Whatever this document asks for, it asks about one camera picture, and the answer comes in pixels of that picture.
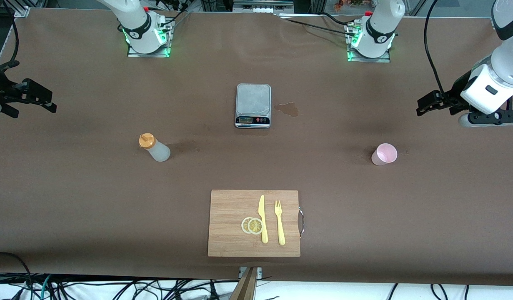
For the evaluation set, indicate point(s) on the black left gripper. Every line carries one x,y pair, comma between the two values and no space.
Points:
457,94

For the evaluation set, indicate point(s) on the pink plastic cup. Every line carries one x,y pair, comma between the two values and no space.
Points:
384,155

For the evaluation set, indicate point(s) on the translucent sauce bottle orange cap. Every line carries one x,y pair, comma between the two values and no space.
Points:
156,150

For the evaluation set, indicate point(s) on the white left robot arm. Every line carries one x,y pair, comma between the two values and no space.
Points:
379,41

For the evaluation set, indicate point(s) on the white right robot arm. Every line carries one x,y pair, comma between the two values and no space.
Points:
141,37

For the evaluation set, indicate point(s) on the orange toy food items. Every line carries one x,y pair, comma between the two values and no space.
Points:
348,4

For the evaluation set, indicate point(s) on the brown table cover sheet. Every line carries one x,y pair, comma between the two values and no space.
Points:
114,208

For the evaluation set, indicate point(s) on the brown liquid puddle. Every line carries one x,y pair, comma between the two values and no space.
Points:
289,109

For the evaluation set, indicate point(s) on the silver digital kitchen scale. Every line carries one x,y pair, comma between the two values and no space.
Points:
253,100

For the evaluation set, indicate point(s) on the yellow plastic fork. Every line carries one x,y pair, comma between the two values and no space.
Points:
280,225

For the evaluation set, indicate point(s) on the yellow plastic knife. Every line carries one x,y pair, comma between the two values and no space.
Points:
263,216

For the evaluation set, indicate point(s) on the lemon slice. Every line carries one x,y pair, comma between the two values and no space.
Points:
244,225
255,226

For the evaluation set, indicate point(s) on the wooden cutting board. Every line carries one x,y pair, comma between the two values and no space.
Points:
227,225

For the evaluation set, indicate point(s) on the wooden beam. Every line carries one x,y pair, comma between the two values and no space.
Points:
244,287

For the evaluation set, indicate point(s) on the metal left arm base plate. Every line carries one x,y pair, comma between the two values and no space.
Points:
385,59

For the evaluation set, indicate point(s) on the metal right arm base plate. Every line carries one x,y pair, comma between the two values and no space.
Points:
164,52

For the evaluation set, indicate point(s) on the small metal bracket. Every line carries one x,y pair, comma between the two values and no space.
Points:
259,273

